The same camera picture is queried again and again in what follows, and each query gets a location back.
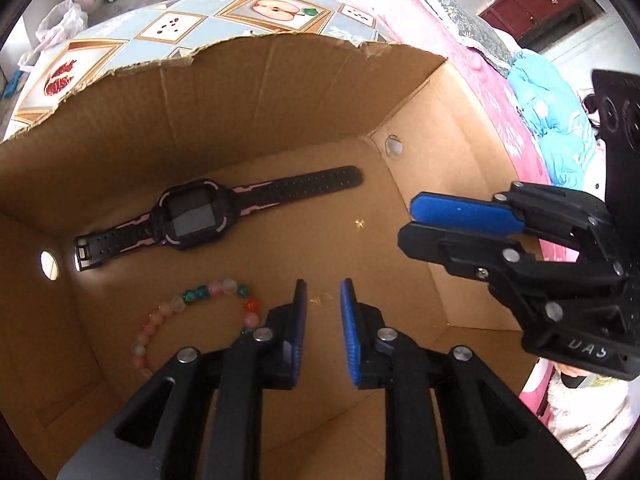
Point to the black and pink smartwatch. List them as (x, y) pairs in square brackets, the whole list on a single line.
[(190, 215)]

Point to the light blue cloth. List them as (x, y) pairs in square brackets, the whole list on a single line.
[(550, 110)]

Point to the pink floral blanket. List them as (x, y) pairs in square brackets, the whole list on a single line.
[(495, 95)]

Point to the grey floral blanket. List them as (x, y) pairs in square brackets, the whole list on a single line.
[(465, 25)]

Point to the pink patterned garment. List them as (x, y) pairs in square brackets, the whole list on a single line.
[(537, 390)]

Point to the fruit print tablecloth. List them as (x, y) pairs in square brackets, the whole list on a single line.
[(125, 25)]

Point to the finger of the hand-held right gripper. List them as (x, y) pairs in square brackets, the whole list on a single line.
[(450, 247), (465, 212)]

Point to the brown cardboard box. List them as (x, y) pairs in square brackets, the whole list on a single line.
[(300, 110)]

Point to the person's right forearm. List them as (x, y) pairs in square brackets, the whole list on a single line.
[(585, 420)]

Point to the small gold earring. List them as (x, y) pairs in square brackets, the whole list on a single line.
[(359, 223)]

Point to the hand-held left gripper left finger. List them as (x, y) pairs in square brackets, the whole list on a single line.
[(299, 330)]

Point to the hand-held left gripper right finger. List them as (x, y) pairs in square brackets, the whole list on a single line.
[(350, 335)]

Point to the white plastic bag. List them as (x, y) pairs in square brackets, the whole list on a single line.
[(57, 27)]

